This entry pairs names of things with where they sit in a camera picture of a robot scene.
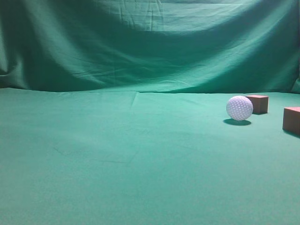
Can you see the white dimpled golf ball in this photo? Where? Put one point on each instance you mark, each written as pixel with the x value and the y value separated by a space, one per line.
pixel 239 108

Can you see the brown wooden cube block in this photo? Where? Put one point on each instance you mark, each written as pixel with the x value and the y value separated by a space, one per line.
pixel 260 103

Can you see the brown cube block at edge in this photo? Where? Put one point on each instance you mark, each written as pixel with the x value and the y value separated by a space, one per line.
pixel 291 120

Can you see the green cloth backdrop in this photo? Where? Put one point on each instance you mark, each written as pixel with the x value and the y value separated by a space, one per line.
pixel 113 112

